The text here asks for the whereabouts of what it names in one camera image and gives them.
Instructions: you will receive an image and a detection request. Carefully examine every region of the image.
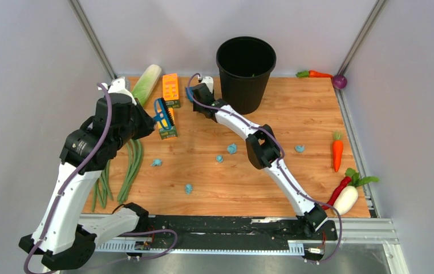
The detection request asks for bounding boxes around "blue hand brush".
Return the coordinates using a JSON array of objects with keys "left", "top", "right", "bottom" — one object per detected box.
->
[{"left": 153, "top": 98, "right": 175, "bottom": 130}]

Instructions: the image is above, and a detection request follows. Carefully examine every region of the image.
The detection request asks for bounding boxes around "blue dustpan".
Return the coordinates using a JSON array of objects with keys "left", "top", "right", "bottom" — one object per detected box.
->
[{"left": 185, "top": 86, "right": 193, "bottom": 103}]

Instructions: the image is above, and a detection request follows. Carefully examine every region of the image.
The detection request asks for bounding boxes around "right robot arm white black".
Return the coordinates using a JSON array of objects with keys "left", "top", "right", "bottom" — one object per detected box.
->
[{"left": 187, "top": 83, "right": 328, "bottom": 239}]

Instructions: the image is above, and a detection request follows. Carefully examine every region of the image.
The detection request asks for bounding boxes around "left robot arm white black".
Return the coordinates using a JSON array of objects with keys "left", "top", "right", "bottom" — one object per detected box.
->
[{"left": 19, "top": 91, "right": 155, "bottom": 273}]

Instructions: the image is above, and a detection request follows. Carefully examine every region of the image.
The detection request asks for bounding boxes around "orange carton box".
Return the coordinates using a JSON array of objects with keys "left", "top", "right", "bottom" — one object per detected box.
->
[{"left": 162, "top": 73, "right": 181, "bottom": 108}]

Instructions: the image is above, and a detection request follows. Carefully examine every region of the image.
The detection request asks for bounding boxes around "yellow green sponge box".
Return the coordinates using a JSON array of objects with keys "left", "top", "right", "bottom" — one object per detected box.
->
[{"left": 157, "top": 108, "right": 178, "bottom": 140}]

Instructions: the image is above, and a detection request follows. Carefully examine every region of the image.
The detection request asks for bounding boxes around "napa cabbage toy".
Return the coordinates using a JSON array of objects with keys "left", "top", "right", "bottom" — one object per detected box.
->
[{"left": 131, "top": 64, "right": 162, "bottom": 107}]

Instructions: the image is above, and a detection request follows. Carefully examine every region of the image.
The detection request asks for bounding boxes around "black plastic trash bin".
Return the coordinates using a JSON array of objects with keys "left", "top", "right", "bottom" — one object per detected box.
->
[{"left": 216, "top": 37, "right": 277, "bottom": 115}]

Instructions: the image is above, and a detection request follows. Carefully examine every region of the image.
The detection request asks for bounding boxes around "blue paper scrap upper centre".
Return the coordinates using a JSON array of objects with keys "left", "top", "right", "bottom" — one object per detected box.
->
[{"left": 227, "top": 143, "right": 237, "bottom": 155}]

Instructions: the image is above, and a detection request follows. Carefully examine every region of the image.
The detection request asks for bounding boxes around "green long beans bundle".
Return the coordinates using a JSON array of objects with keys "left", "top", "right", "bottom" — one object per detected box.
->
[{"left": 91, "top": 140, "right": 144, "bottom": 212}]

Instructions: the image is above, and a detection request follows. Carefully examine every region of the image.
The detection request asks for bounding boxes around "blue paper scrap lower left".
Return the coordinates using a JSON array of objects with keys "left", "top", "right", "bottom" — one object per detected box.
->
[{"left": 185, "top": 184, "right": 193, "bottom": 195}]

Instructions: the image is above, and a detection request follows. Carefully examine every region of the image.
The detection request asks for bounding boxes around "carrot toy back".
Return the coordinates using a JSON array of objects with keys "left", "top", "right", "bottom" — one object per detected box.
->
[{"left": 296, "top": 70, "right": 333, "bottom": 78}]

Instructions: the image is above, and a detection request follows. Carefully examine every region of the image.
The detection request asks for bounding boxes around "carrot toy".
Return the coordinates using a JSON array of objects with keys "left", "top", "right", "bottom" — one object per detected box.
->
[
  {"left": 296, "top": 70, "right": 333, "bottom": 78},
  {"left": 331, "top": 131, "right": 344, "bottom": 172}
]

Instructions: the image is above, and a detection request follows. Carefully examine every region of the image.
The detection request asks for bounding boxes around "purple onion toy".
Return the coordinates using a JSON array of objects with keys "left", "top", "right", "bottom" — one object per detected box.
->
[{"left": 331, "top": 75, "right": 348, "bottom": 89}]

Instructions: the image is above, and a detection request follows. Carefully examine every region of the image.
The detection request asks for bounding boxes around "carrot toy right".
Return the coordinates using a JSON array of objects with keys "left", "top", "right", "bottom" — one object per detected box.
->
[{"left": 331, "top": 131, "right": 344, "bottom": 172}]

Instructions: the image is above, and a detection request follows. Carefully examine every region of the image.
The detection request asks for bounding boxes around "red chili pepper toy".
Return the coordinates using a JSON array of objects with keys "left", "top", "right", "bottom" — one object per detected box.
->
[{"left": 321, "top": 176, "right": 352, "bottom": 210}]

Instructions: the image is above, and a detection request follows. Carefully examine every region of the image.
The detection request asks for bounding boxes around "white radish toy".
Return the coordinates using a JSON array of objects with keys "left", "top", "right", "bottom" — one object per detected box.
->
[{"left": 333, "top": 168, "right": 379, "bottom": 216}]

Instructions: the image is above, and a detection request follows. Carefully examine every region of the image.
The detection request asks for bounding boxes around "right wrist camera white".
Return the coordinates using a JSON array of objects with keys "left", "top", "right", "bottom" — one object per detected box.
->
[{"left": 198, "top": 76, "right": 214, "bottom": 94}]

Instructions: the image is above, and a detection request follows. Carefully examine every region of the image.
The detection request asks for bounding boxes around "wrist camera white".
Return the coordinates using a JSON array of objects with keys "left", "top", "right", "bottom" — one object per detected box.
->
[
  {"left": 198, "top": 76, "right": 214, "bottom": 94},
  {"left": 98, "top": 77, "right": 138, "bottom": 106}
]

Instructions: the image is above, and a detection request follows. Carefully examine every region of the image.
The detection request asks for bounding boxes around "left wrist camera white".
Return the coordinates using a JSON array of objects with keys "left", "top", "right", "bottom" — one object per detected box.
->
[{"left": 98, "top": 77, "right": 138, "bottom": 106}]

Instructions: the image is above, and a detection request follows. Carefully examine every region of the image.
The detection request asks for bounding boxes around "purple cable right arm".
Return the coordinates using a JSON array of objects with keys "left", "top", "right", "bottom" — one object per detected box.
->
[{"left": 186, "top": 73, "right": 343, "bottom": 264}]

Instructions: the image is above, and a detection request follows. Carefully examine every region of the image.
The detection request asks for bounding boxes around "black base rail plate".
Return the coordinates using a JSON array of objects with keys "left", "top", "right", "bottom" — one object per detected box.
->
[{"left": 136, "top": 215, "right": 338, "bottom": 251}]

